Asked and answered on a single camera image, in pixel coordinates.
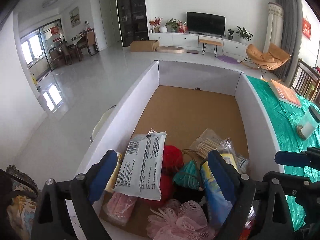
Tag white tv cabinet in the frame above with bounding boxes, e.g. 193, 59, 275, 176
149, 33, 247, 59

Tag small dark potted plant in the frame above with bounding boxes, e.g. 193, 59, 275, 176
228, 29, 234, 41

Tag black beaded mesh fabric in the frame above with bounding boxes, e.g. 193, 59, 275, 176
172, 183, 206, 206

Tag green potted plant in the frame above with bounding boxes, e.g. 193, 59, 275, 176
235, 26, 253, 44

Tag red flower bouquet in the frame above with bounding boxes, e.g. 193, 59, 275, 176
149, 17, 163, 33

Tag orange book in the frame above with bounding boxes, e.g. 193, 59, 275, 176
268, 80, 302, 108

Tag green satin tablecloth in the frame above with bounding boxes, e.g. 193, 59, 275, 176
247, 76, 319, 231

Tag white cardboard box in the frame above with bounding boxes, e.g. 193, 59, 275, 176
78, 60, 284, 180

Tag yellow tissue pack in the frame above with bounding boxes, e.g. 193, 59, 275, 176
105, 152, 123, 193

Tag black flat television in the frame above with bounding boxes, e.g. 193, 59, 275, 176
187, 12, 226, 36

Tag pink mesh bath sponge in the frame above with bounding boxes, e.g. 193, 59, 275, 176
146, 199, 216, 239

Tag white standing air conditioner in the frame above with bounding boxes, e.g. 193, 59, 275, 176
263, 2, 284, 53

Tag pink napkins plastic pack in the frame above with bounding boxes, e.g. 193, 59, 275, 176
103, 192, 138, 226

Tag black display cabinet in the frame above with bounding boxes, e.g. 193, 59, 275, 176
117, 0, 149, 47

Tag white round vase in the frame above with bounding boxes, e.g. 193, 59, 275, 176
159, 26, 168, 33

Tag grey curtain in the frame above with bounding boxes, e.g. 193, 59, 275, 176
275, 0, 303, 85

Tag small wooden bench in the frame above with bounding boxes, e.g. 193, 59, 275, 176
199, 39, 223, 57

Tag framed wall painting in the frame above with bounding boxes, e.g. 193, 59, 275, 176
69, 7, 81, 28

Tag red wall hanging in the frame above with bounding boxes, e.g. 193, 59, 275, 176
302, 18, 311, 40

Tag white printed wipes pack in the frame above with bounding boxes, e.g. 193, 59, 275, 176
114, 132, 167, 200

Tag wooden sticks plastic bag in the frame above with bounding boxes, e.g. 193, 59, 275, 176
189, 128, 249, 173

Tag dining chair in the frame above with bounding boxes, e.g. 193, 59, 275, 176
75, 28, 99, 61

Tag green plant red flowers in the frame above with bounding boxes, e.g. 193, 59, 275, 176
165, 18, 187, 33

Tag teal striped small pouch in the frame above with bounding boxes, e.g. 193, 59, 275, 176
173, 160, 204, 191

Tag brown cardboard box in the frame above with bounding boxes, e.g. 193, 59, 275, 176
130, 40, 160, 52

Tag floral patterned cushion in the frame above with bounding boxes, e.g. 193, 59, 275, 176
1, 165, 41, 239

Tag clear jar black lid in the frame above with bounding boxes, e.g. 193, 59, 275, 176
296, 105, 320, 140

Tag yellow blue pack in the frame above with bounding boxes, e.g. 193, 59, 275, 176
200, 160, 233, 229

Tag orange lounge chair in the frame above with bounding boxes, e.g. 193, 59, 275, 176
238, 43, 291, 80

